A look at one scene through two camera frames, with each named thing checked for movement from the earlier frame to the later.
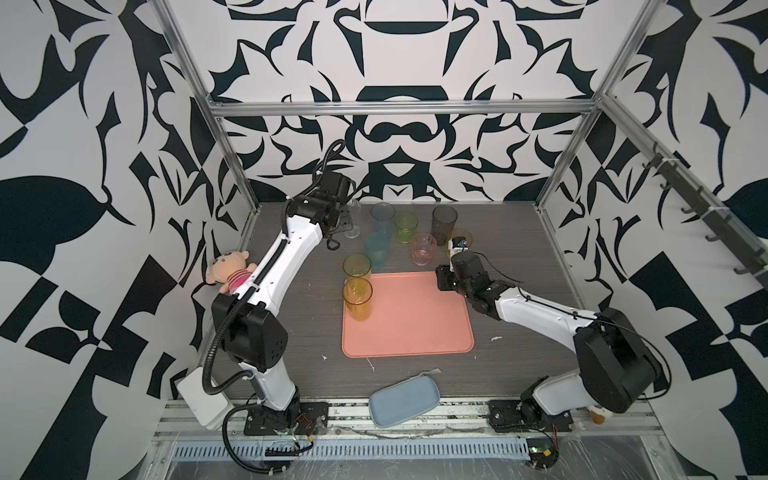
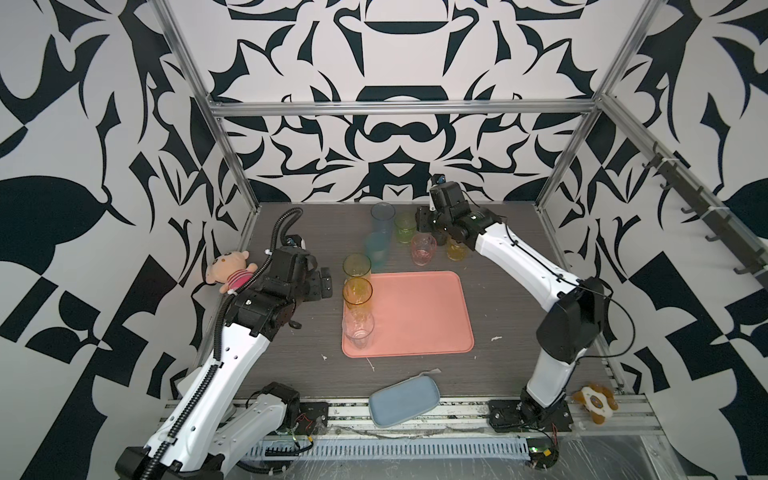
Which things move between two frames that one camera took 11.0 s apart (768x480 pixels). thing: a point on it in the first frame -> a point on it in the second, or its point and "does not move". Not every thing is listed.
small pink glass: x=424 y=248 does not move
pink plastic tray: x=411 y=316 does not move
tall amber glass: x=357 y=295 does not move
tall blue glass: x=382 y=215 does not move
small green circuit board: x=542 y=451 does not move
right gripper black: x=442 y=276 -> x=422 y=218
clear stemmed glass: x=348 y=218 -> x=357 y=327
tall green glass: x=356 y=265 does not move
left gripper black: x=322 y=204 -> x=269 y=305
